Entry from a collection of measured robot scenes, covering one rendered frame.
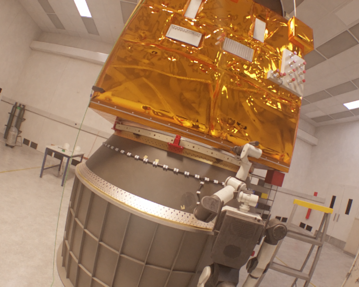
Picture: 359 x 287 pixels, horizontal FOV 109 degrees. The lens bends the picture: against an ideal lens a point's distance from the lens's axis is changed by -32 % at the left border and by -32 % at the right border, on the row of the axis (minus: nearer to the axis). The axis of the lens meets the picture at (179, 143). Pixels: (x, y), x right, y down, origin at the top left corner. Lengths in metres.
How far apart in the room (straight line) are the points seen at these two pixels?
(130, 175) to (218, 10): 1.80
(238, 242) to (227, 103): 1.11
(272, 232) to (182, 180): 0.72
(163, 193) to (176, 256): 0.46
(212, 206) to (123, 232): 0.66
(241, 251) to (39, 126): 8.19
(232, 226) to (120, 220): 0.78
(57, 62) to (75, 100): 2.14
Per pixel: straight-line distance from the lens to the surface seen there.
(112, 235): 1.45
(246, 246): 0.99
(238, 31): 2.05
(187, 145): 1.43
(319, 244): 1.82
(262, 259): 1.18
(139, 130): 1.56
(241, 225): 0.94
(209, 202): 1.08
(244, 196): 1.11
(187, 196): 1.33
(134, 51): 1.72
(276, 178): 1.93
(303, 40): 2.53
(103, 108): 1.60
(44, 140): 8.24
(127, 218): 1.34
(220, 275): 1.10
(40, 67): 9.36
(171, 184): 1.34
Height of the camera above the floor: 1.56
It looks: 5 degrees up
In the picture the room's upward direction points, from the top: 17 degrees clockwise
